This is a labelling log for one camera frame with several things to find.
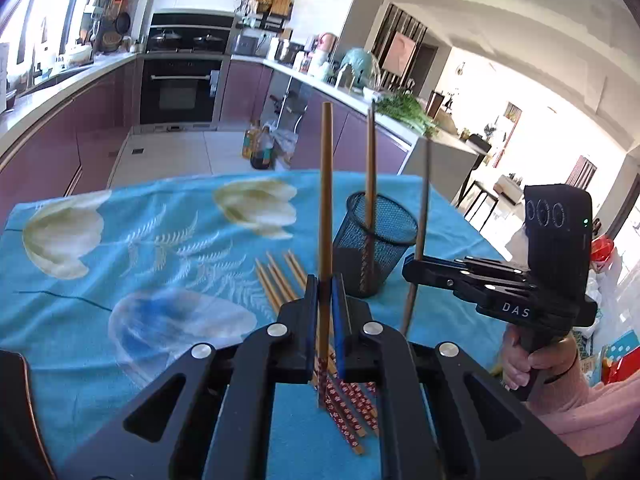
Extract black cooking pot with lid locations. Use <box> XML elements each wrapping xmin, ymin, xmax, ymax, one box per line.
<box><xmin>149</xmin><ymin>30</ymin><xmax>183</xmax><ymax>52</ymax></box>
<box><xmin>192</xmin><ymin>34</ymin><xmax>229</xmax><ymax>53</ymax></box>

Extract black wall rack with boards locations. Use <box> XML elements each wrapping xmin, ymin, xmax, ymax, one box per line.
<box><xmin>234</xmin><ymin>0</ymin><xmax>295</xmax><ymax>33</ymax></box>

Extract clear plastic bag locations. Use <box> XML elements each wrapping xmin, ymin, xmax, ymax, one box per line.
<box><xmin>265</xmin><ymin>121</ymin><xmax>299</xmax><ymax>167</ymax></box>

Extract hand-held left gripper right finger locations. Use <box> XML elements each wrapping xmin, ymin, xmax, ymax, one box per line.
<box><xmin>330</xmin><ymin>272</ymin><xmax>588</xmax><ymax>480</ymax></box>

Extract blue floral tablecloth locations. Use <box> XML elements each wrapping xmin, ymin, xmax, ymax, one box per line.
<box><xmin>0</xmin><ymin>170</ymin><xmax>511</xmax><ymax>480</ymax></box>

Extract person's right forearm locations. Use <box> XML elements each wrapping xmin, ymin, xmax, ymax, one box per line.
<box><xmin>525</xmin><ymin>367</ymin><xmax>640</xmax><ymax>456</ymax></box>

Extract person's right hand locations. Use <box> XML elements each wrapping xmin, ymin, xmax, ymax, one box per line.
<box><xmin>500</xmin><ymin>326</ymin><xmax>580</xmax><ymax>392</ymax></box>

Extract black stool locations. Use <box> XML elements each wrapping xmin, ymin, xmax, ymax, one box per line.
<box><xmin>464</xmin><ymin>180</ymin><xmax>502</xmax><ymax>232</ymax></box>

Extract steel toaster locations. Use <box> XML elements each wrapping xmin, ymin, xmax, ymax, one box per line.
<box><xmin>234</xmin><ymin>34</ymin><xmax>272</xmax><ymax>57</ymax></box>

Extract white bowl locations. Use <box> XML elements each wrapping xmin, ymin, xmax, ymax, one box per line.
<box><xmin>64</xmin><ymin>44</ymin><xmax>94</xmax><ymax>67</ymax></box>

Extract dark wooden slat screen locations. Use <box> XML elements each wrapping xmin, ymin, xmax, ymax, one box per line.
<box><xmin>371</xmin><ymin>3</ymin><xmax>429</xmax><ymax>81</ymax></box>

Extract black mesh utensil holder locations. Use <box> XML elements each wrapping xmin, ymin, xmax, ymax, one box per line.
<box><xmin>332</xmin><ymin>191</ymin><xmax>419</xmax><ymax>298</ymax></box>

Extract wooden chopstick red patterned handle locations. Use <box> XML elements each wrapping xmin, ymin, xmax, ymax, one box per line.
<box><xmin>265</xmin><ymin>252</ymin><xmax>372</xmax><ymax>437</ymax></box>
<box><xmin>362</xmin><ymin>105</ymin><xmax>378</xmax><ymax>297</ymax></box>
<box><xmin>318</xmin><ymin>102</ymin><xmax>335</xmax><ymax>408</ymax></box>
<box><xmin>254</xmin><ymin>258</ymin><xmax>365</xmax><ymax>456</ymax></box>
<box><xmin>399</xmin><ymin>137</ymin><xmax>433</xmax><ymax>337</ymax></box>
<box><xmin>283</xmin><ymin>252</ymin><xmax>381</xmax><ymax>432</ymax></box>
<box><xmin>291</xmin><ymin>250</ymin><xmax>377</xmax><ymax>395</ymax></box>

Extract kitchen window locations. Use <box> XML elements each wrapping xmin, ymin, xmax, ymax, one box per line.
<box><xmin>0</xmin><ymin>0</ymin><xmax>103</xmax><ymax>91</ymax></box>

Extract purple cabinet run with sink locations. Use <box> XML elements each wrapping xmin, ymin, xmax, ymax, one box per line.
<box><xmin>0</xmin><ymin>52</ymin><xmax>138</xmax><ymax>221</ymax></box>

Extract pink electric kettle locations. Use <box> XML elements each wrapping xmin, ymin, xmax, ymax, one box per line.
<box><xmin>311</xmin><ymin>32</ymin><xmax>339</xmax><ymax>67</ymax></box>

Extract dark sauce jug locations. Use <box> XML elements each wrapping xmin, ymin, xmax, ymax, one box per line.
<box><xmin>250</xmin><ymin>127</ymin><xmax>275</xmax><ymax>170</ymax></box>

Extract black integrated stove unit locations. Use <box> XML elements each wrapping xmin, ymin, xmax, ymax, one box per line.
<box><xmin>146</xmin><ymin>12</ymin><xmax>237</xmax><ymax>54</ymax></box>

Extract pink wall picture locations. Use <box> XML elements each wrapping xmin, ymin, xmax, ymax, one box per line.
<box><xmin>387</xmin><ymin>31</ymin><xmax>417</xmax><ymax>74</ymax></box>

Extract teal air fryer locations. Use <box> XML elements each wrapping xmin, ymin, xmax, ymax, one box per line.
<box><xmin>341</xmin><ymin>48</ymin><xmax>382</xmax><ymax>90</ymax></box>

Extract green leafy vegetables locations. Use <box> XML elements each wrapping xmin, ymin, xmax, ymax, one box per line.
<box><xmin>374</xmin><ymin>90</ymin><xmax>440</xmax><ymax>137</ymax></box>

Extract purple cabinet peninsula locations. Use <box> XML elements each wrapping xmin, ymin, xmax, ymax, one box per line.
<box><xmin>220</xmin><ymin>55</ymin><xmax>493</xmax><ymax>201</ymax></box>

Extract red bucket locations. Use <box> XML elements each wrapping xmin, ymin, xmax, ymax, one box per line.
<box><xmin>590</xmin><ymin>236</ymin><xmax>616</xmax><ymax>262</ymax></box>

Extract colourful dotted box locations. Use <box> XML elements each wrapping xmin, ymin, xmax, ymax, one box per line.
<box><xmin>599</xmin><ymin>331</ymin><xmax>640</xmax><ymax>386</ymax></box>

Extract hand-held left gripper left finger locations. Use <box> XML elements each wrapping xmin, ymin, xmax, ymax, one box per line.
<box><xmin>57</xmin><ymin>274</ymin><xmax>321</xmax><ymax>480</ymax></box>

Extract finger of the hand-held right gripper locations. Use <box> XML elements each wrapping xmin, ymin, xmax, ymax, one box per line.
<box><xmin>402</xmin><ymin>259</ymin><xmax>538</xmax><ymax>309</ymax></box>
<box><xmin>417</xmin><ymin>256</ymin><xmax>531</xmax><ymax>288</ymax></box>

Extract stainless steel pot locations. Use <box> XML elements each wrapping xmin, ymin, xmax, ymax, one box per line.
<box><xmin>276</xmin><ymin>39</ymin><xmax>305</xmax><ymax>65</ymax></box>

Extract black built-in oven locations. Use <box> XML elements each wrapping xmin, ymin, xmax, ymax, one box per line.
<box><xmin>139</xmin><ymin>56</ymin><xmax>224</xmax><ymax>126</ymax></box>

